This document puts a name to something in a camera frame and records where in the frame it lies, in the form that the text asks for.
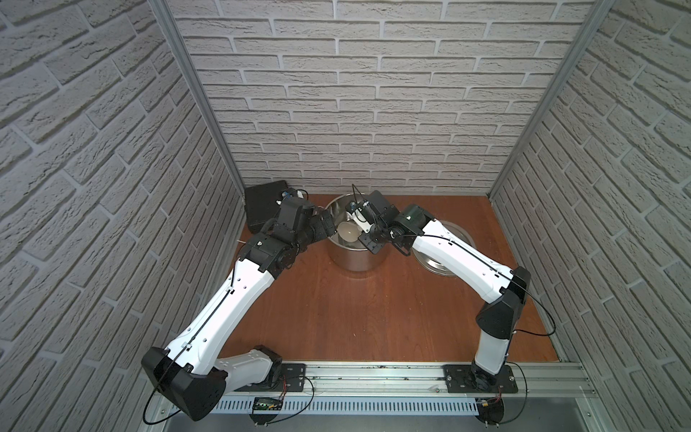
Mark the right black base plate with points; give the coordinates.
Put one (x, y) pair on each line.
(471, 379)

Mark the black plastic tool case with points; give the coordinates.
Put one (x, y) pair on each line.
(262, 203)

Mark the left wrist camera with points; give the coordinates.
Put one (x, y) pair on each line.
(294, 193)

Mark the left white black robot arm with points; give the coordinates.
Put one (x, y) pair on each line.
(188, 371)

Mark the beige plastic ladle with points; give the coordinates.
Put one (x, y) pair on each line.
(349, 231)

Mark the left small electronics board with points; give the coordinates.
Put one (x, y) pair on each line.
(265, 410)

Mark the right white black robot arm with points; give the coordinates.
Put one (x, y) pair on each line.
(503, 289)

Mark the aluminium mounting rail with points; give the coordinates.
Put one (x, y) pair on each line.
(333, 379)

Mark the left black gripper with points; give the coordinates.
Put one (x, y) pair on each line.
(324, 224)

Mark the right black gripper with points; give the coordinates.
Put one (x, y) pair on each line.
(369, 246)

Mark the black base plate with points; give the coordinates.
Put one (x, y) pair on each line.
(289, 377)
(471, 379)

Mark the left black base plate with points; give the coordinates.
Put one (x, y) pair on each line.
(289, 377)

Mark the stainless steel pot lid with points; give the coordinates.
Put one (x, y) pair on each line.
(441, 245)

